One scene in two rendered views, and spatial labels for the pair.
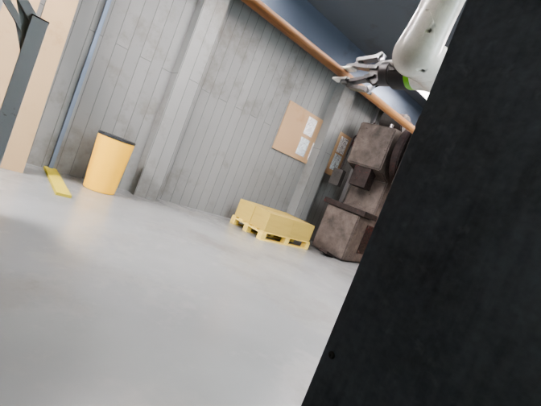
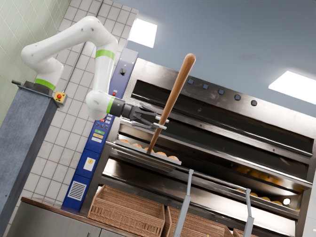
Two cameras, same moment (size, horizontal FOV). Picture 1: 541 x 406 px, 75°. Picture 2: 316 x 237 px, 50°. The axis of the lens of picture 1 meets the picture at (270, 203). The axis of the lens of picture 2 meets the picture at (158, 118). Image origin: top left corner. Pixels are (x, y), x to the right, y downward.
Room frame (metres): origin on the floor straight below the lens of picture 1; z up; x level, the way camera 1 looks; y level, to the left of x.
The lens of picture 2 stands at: (2.25, -1.37, 0.76)
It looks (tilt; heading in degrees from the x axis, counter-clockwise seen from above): 15 degrees up; 129
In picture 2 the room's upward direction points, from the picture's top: 19 degrees clockwise
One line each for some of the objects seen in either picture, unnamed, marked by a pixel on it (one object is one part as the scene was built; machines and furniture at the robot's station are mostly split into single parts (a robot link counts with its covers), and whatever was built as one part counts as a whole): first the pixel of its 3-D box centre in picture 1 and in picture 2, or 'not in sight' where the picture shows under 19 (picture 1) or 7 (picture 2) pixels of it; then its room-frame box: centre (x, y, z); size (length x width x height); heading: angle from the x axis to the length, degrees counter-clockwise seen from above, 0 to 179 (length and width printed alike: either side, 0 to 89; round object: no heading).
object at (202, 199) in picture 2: not in sight; (200, 197); (0.78, 1.37, 1.02); 1.79 x 0.11 x 0.19; 39
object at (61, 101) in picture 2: not in sight; (60, 98); (-0.36, 0.39, 1.46); 0.10 x 0.07 x 0.10; 39
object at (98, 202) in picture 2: not in sight; (129, 210); (0.51, 0.80, 0.72); 0.56 x 0.49 x 0.28; 39
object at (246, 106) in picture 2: not in sight; (227, 99); (0.77, 1.39, 2.00); 1.80 x 0.08 x 0.21; 39
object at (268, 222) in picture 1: (274, 224); not in sight; (5.19, -0.17, 0.19); 1.12 x 0.79 x 0.38; 130
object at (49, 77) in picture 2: not in sight; (48, 73); (0.41, -0.28, 1.36); 0.16 x 0.13 x 0.19; 98
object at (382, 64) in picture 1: (382, 73); (131, 112); (1.10, -0.17, 1.19); 0.09 x 0.07 x 0.08; 40
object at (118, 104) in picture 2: (402, 72); (118, 107); (1.04, -0.22, 1.20); 0.12 x 0.06 x 0.09; 130
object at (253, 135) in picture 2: not in sight; (223, 117); (0.78, 1.37, 1.80); 1.79 x 0.11 x 0.19; 39
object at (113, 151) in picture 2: not in sight; (204, 182); (0.77, 1.38, 1.16); 1.80 x 0.06 x 0.04; 39
